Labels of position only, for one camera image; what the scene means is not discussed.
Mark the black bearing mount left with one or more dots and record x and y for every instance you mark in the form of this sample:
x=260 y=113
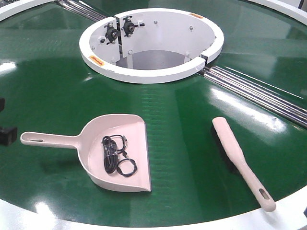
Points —
x=111 y=33

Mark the black bearing mount right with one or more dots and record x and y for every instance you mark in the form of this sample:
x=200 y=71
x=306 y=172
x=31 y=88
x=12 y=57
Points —
x=129 y=27

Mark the orange warning sticker front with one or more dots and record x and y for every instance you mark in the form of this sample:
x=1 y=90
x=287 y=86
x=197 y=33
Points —
x=98 y=61

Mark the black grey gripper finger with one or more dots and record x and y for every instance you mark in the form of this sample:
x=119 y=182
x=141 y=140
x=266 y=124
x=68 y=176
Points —
x=8 y=135

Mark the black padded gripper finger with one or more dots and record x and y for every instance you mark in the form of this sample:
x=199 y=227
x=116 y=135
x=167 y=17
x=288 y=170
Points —
x=2 y=104

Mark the white central ring housing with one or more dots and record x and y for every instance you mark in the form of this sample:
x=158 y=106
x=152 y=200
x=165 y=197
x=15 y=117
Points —
x=171 y=46

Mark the black bearing mount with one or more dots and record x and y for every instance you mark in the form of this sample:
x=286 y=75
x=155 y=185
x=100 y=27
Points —
x=129 y=27
x=111 y=33

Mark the pink hand brush black bristles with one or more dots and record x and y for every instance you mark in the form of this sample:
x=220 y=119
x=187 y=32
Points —
x=236 y=156

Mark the orange warning sticker rear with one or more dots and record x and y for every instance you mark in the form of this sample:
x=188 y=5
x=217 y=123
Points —
x=196 y=15

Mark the orange warning sticker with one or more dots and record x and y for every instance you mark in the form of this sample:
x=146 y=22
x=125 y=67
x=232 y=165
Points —
x=98 y=61
x=196 y=15

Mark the steel rollers top-left strip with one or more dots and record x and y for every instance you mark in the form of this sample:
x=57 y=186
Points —
x=82 y=9

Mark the pink plastic dustpan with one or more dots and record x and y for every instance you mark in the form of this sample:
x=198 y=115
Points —
x=91 y=155

